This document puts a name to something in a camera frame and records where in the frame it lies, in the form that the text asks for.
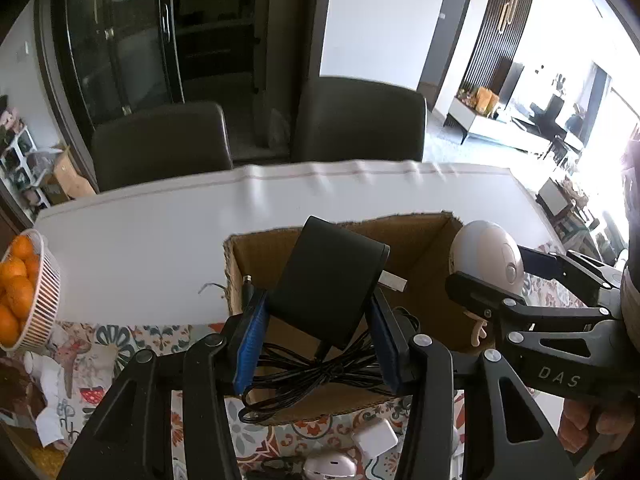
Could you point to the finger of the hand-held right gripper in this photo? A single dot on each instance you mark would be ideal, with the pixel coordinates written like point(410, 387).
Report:
point(575, 267)
point(480, 292)

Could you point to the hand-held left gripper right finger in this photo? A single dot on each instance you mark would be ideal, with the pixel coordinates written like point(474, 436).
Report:
point(386, 355)

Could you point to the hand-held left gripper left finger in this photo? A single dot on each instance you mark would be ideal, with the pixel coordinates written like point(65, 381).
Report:
point(252, 345)

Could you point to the beige egg-shaped toy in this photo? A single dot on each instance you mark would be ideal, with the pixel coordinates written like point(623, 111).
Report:
point(480, 250)

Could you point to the cardboard box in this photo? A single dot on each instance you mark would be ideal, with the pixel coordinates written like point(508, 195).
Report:
point(425, 260)

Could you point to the white charger cube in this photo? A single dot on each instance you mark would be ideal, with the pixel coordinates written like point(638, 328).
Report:
point(377, 437)

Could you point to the white computer mouse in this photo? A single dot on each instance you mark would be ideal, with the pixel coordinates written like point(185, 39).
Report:
point(330, 467)

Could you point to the person's right hand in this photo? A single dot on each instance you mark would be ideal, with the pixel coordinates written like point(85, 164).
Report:
point(575, 425)

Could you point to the small dark side table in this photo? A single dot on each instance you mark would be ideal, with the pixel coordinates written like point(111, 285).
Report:
point(552, 197)

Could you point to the patterned floral tablecloth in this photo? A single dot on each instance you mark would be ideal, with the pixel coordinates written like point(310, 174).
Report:
point(125, 337)

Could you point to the white table cover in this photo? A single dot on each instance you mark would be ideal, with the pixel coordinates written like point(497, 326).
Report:
point(150, 240)

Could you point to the white low console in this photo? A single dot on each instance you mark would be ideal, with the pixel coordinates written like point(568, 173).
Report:
point(495, 127)

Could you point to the orange decoration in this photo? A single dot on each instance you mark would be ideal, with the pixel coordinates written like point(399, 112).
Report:
point(486, 100)

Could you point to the black television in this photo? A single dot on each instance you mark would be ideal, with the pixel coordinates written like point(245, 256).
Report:
point(512, 82)

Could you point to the crumpled white paper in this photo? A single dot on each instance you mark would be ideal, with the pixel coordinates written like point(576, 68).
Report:
point(55, 410)

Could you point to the white slatted fruit basket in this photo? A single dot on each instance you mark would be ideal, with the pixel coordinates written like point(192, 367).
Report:
point(47, 300)

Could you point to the brown leather chair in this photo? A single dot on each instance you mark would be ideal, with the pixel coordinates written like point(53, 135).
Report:
point(360, 120)
point(160, 145)

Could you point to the dark brown object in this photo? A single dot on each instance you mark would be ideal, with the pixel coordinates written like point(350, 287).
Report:
point(20, 390)

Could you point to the pile of oranges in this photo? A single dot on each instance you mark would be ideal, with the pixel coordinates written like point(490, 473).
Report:
point(17, 285)

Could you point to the small brown carton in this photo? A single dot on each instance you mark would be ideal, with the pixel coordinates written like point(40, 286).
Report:
point(70, 175)

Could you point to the dark grey door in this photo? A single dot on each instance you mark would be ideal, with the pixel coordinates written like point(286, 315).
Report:
point(447, 25)

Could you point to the white cube shelf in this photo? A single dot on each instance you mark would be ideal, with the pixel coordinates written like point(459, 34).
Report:
point(17, 160)

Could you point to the black glass cabinet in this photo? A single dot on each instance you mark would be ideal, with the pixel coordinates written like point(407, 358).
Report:
point(125, 35)

